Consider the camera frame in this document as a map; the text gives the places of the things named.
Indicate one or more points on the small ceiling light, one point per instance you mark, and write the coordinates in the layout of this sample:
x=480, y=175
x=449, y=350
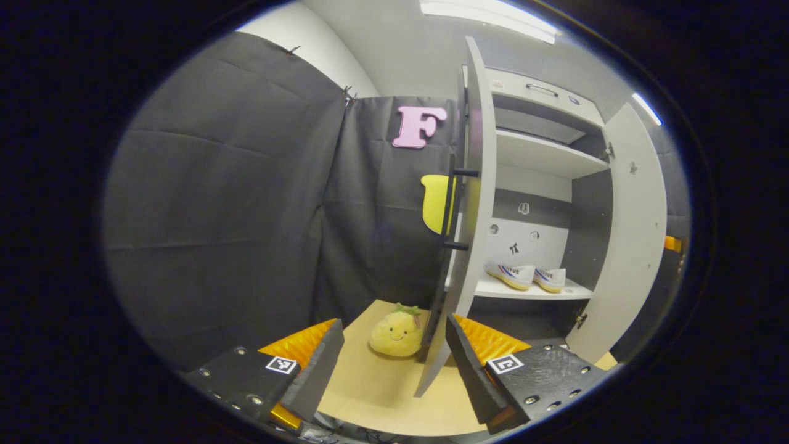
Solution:
x=646, y=108

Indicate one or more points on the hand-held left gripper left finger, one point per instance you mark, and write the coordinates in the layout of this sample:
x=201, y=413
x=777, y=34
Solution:
x=320, y=370

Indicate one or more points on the white canvas shoe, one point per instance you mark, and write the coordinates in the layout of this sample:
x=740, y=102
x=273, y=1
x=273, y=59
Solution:
x=550, y=279
x=511, y=275

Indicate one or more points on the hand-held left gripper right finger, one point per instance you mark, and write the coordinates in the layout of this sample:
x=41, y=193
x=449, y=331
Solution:
x=468, y=370

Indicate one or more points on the yellow pineapple plush toy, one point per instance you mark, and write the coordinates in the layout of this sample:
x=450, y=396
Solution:
x=394, y=336

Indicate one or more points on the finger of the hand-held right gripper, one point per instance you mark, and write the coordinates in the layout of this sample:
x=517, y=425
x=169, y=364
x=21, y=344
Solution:
x=673, y=243

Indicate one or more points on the white grey shoe cabinet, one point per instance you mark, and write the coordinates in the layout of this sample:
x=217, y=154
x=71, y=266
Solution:
x=536, y=154

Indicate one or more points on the white cabinet door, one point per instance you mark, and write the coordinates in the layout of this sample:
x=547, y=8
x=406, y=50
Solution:
x=478, y=185
x=629, y=246

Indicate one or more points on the long ceiling light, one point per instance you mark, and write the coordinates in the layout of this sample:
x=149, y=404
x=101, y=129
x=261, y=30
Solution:
x=487, y=15

